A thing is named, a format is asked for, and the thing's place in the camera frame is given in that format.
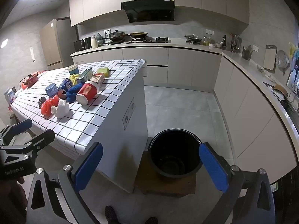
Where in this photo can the person's right shoe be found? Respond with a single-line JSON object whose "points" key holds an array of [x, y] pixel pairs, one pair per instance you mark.
{"points": [[151, 221]]}

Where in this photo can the dark utensil holder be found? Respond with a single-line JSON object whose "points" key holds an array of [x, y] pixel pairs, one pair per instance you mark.
{"points": [[246, 54]]}

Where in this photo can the island socket panel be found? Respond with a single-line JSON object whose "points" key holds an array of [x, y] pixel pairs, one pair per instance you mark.
{"points": [[128, 116]]}

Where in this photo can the blue drink can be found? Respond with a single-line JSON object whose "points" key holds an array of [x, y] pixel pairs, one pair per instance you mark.
{"points": [[64, 86]]}

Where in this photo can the brown wooden stool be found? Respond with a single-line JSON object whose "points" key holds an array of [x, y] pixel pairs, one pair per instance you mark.
{"points": [[158, 184]]}

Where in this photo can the grey vase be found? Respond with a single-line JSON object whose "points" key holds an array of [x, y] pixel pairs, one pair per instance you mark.
{"points": [[99, 38]]}

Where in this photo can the green drink carton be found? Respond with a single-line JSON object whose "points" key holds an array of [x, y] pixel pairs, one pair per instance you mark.
{"points": [[86, 74]]}

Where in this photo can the black microwave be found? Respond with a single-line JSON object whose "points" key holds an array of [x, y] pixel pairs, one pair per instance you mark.
{"points": [[81, 43]]}

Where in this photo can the round metal strainer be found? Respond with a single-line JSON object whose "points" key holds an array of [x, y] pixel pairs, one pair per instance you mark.
{"points": [[282, 60]]}

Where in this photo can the dark wrapper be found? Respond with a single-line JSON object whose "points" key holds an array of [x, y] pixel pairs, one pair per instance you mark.
{"points": [[42, 100]]}

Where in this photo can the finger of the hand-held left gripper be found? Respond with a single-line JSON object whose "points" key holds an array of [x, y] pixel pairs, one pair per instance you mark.
{"points": [[22, 124], [42, 136]]}

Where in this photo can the wooden bowl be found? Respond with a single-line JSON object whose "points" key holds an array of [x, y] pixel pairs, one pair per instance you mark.
{"points": [[280, 89]]}

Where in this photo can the person's left hand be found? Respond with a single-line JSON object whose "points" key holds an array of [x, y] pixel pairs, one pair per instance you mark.
{"points": [[12, 191]]}

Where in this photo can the white cutting board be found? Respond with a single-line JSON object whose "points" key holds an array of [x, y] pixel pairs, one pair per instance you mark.
{"points": [[270, 59]]}

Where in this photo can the metal utensil rack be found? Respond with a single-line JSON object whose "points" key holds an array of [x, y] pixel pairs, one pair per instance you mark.
{"points": [[234, 42]]}

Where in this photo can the cream and blue paper cup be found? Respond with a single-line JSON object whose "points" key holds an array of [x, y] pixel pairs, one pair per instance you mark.
{"points": [[73, 71]]}

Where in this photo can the person's left shoe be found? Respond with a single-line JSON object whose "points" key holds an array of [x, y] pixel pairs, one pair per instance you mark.
{"points": [[111, 214]]}

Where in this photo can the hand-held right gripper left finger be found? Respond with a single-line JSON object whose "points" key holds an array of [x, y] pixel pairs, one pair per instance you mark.
{"points": [[90, 165]]}

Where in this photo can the yellow sponge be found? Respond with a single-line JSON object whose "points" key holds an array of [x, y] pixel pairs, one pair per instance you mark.
{"points": [[103, 71]]}

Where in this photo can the red box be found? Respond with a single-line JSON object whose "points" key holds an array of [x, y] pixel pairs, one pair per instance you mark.
{"points": [[30, 79]]}

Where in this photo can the black gas stove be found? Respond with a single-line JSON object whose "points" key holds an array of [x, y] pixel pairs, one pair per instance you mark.
{"points": [[161, 40]]}

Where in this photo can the person's shoe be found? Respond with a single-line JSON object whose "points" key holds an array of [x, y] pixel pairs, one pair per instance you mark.
{"points": [[151, 221], [111, 214]]}

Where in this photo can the white wall plate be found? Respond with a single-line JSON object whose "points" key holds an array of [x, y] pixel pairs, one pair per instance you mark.
{"points": [[4, 43]]}

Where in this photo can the black wok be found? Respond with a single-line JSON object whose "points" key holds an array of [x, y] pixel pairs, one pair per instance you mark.
{"points": [[139, 35]]}

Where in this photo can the beige kitchen counter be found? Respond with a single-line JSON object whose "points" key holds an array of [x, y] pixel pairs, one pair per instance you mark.
{"points": [[186, 65]]}

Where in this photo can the red instant noodle cup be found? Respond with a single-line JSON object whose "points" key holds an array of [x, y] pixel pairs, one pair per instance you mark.
{"points": [[87, 91]]}

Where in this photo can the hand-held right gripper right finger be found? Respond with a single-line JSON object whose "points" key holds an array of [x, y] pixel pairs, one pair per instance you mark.
{"points": [[213, 168]]}

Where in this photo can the beige upper cabinets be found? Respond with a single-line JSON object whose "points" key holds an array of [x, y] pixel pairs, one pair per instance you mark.
{"points": [[98, 0]]}

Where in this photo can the dark glass bottle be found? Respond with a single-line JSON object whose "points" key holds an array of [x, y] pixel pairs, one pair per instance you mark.
{"points": [[224, 42]]}

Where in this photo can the yellow hanging cloth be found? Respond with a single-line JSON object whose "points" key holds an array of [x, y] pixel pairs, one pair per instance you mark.
{"points": [[292, 49]]}

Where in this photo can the beige fridge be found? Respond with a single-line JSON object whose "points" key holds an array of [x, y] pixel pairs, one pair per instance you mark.
{"points": [[55, 44]]}

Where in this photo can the black induction cooker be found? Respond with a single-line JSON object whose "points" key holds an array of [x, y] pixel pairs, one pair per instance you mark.
{"points": [[115, 42]]}

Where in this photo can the white thermos jug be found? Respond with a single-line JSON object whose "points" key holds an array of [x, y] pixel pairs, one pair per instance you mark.
{"points": [[94, 43]]}

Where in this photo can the blue and white carton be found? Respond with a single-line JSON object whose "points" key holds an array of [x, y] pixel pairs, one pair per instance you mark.
{"points": [[10, 95]]}

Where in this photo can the yellow cloth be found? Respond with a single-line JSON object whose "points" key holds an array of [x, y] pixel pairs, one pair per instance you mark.
{"points": [[74, 77], [292, 49]]}

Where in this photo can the blue cloth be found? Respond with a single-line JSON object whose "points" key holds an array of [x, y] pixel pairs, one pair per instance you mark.
{"points": [[72, 93]]}

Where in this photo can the red plastic bag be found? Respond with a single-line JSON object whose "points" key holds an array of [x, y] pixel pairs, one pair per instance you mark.
{"points": [[49, 106]]}

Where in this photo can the blue yogurt cup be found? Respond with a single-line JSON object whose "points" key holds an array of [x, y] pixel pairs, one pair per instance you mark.
{"points": [[51, 90]]}

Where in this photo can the red printed carton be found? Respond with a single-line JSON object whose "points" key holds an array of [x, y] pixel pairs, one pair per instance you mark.
{"points": [[98, 78]]}

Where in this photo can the grey kitchen island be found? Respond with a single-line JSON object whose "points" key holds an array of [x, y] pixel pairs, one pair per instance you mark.
{"points": [[130, 149]]}

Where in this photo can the small pan with lid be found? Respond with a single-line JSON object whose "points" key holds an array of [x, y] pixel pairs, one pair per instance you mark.
{"points": [[192, 38]]}

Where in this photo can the yellow oil bottle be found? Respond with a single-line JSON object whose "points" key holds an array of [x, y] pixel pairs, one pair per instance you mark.
{"points": [[205, 41]]}

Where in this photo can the white wall hanging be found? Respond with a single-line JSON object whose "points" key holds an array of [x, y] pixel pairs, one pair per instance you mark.
{"points": [[32, 53]]}

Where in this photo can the large pan with lid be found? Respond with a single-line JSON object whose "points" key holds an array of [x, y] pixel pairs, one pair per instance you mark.
{"points": [[116, 35]]}

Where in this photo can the black range hood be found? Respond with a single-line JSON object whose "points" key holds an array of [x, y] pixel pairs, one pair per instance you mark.
{"points": [[149, 11]]}

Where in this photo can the black plastic bucket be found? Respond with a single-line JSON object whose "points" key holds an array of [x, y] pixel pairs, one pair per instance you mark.
{"points": [[177, 158]]}

